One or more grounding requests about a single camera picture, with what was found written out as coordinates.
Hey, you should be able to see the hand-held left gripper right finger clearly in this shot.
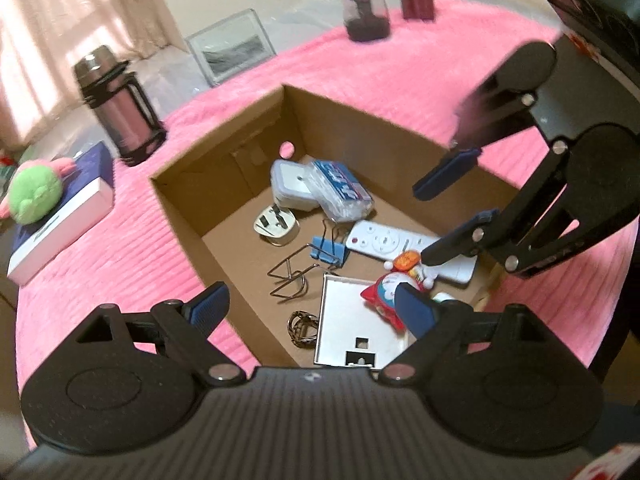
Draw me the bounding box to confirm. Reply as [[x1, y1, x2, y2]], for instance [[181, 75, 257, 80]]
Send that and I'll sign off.
[[382, 284, 558, 386]]

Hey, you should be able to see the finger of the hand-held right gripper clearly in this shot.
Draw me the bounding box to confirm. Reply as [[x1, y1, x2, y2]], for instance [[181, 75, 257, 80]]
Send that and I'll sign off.
[[421, 142, 583, 278], [412, 85, 536, 201]]

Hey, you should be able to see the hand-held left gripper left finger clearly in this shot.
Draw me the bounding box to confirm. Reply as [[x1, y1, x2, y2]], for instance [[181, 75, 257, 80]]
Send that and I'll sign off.
[[75, 282, 245, 387]]

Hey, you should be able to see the red and white toy figure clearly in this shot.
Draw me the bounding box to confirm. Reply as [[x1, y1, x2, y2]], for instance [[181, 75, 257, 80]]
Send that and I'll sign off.
[[360, 250, 436, 333]]

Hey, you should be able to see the white remote control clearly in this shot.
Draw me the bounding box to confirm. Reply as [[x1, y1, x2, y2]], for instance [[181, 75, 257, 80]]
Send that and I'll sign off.
[[345, 220, 478, 286]]

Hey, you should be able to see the brown hair claw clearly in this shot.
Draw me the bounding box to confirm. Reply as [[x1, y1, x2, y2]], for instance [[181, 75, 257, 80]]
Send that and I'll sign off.
[[286, 310, 319, 348]]

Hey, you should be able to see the metal wire stand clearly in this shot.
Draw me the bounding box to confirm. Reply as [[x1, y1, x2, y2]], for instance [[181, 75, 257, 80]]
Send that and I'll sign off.
[[266, 244, 326, 301]]

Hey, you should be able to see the blue binder clip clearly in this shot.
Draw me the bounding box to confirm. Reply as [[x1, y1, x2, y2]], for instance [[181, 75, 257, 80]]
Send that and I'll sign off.
[[307, 220, 351, 267]]

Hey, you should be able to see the cream plug adapter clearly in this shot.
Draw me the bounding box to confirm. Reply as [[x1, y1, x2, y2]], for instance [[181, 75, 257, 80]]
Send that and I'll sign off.
[[253, 204, 300, 247]]

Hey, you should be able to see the clear plastic packet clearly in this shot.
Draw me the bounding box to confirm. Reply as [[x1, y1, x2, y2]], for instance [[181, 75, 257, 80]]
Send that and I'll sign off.
[[305, 158, 375, 223]]

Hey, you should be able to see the brown cardboard box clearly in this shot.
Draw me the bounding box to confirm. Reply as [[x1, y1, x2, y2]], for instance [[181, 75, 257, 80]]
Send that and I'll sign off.
[[149, 84, 521, 368]]

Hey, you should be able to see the white square container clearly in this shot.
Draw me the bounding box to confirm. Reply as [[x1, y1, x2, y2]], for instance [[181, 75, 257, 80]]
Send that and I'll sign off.
[[270, 158, 321, 211]]

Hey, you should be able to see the pink ribbed blanket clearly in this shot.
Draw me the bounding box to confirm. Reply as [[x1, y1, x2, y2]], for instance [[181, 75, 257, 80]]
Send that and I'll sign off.
[[12, 0, 640, 376]]

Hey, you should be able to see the blue and white box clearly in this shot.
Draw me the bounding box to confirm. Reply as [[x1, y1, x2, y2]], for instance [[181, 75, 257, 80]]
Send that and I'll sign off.
[[6, 141, 116, 287]]

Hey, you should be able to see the dark glass jar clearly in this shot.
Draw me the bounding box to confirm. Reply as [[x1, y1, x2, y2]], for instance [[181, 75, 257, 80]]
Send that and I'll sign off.
[[341, 0, 391, 42]]

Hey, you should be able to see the green and pink plush toy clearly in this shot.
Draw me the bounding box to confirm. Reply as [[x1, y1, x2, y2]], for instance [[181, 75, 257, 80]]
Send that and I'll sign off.
[[0, 157, 76, 225]]

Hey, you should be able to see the pink curtain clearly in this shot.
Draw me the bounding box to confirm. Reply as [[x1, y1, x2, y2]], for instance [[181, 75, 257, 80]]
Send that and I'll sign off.
[[0, 0, 186, 151]]

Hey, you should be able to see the brown flask with black handle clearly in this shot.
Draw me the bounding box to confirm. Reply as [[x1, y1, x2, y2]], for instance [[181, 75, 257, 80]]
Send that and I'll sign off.
[[72, 45, 168, 167]]

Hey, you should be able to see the silver picture frame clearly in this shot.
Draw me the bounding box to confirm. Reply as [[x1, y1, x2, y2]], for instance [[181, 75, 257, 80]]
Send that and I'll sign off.
[[184, 8, 277, 88]]

